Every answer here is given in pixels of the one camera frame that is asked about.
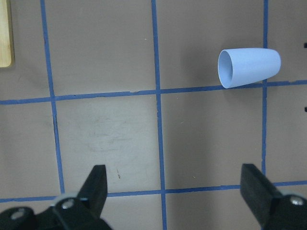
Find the light blue plastic cup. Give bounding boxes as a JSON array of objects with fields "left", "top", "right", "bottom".
[{"left": 217, "top": 48, "right": 281, "bottom": 89}]

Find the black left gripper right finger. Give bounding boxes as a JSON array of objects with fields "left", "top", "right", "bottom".
[{"left": 240, "top": 163, "right": 283, "bottom": 225}]

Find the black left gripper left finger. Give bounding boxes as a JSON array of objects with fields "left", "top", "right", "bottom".
[{"left": 73, "top": 165, "right": 107, "bottom": 219}]

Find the wooden cup stand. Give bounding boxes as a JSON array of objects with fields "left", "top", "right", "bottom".
[{"left": 0, "top": 0, "right": 15, "bottom": 68}]

